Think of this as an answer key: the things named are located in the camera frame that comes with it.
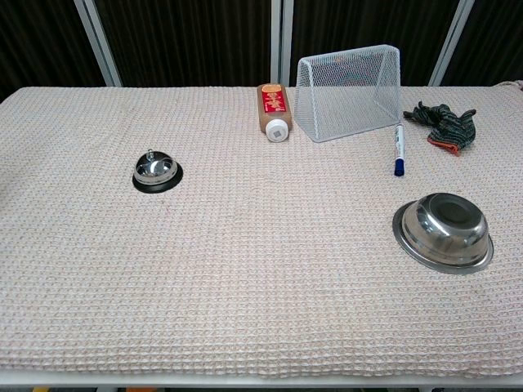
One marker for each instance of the silver call bell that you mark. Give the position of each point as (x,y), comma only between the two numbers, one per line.
(155,168)

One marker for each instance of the brown bottle white cap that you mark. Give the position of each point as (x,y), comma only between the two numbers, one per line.
(274,110)

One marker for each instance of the beige waffle weave tablecloth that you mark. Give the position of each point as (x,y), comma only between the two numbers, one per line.
(253,261)

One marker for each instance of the blue white marker pen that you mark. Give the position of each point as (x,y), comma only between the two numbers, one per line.
(399,151)

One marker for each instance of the dark striped knit glove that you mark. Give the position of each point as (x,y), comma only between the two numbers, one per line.
(447,124)

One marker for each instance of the upturned stainless steel bowl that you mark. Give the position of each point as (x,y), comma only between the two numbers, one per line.
(445,230)

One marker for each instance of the grey metal frame post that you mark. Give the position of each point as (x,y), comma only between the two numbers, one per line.
(98,41)
(451,41)
(282,41)

